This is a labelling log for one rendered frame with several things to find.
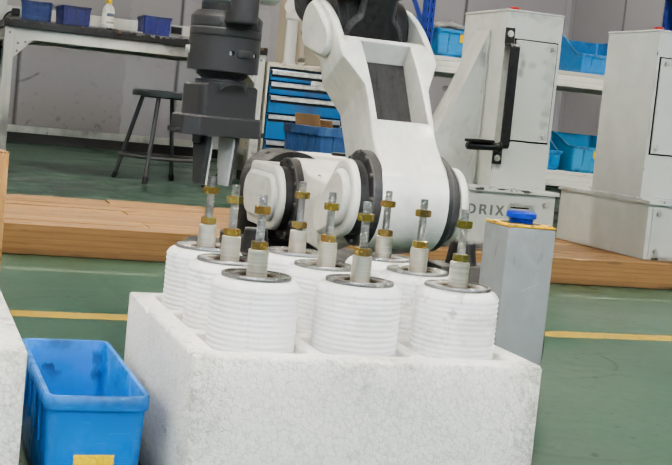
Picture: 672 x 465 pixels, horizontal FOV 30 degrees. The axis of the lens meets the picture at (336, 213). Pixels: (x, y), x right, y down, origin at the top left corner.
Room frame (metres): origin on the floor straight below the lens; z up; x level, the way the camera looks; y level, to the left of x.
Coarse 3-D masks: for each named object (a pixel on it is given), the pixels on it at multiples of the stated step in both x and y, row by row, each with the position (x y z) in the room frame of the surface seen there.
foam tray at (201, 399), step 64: (128, 320) 1.59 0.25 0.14; (192, 384) 1.23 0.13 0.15; (256, 384) 1.25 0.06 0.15; (320, 384) 1.27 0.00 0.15; (384, 384) 1.30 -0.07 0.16; (448, 384) 1.32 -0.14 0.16; (512, 384) 1.35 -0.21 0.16; (192, 448) 1.23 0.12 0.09; (256, 448) 1.25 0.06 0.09; (320, 448) 1.28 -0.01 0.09; (384, 448) 1.30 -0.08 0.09; (448, 448) 1.33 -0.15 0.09; (512, 448) 1.35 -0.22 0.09
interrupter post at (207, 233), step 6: (204, 228) 1.54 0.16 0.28; (210, 228) 1.54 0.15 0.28; (216, 228) 1.55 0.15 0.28; (198, 234) 1.55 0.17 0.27; (204, 234) 1.54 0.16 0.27; (210, 234) 1.54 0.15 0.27; (198, 240) 1.54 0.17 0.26; (204, 240) 1.54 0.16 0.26; (210, 240) 1.54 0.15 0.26; (198, 246) 1.54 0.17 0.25; (204, 246) 1.54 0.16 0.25; (210, 246) 1.54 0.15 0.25
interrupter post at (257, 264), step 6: (252, 252) 1.32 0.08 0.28; (258, 252) 1.32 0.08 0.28; (264, 252) 1.32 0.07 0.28; (252, 258) 1.32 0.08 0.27; (258, 258) 1.32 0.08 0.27; (264, 258) 1.32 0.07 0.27; (252, 264) 1.32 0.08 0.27; (258, 264) 1.32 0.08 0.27; (264, 264) 1.32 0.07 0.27; (252, 270) 1.32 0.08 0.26; (258, 270) 1.32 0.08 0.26; (264, 270) 1.32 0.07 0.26; (252, 276) 1.32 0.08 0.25; (258, 276) 1.32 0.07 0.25; (264, 276) 1.32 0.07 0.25
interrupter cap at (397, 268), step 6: (396, 264) 1.54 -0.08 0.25; (402, 264) 1.55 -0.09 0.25; (390, 270) 1.50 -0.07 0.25; (396, 270) 1.49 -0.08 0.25; (402, 270) 1.49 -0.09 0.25; (432, 270) 1.53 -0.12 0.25; (438, 270) 1.54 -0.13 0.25; (444, 270) 1.53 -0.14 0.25; (426, 276) 1.48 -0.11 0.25; (432, 276) 1.48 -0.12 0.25; (438, 276) 1.49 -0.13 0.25; (444, 276) 1.50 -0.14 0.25
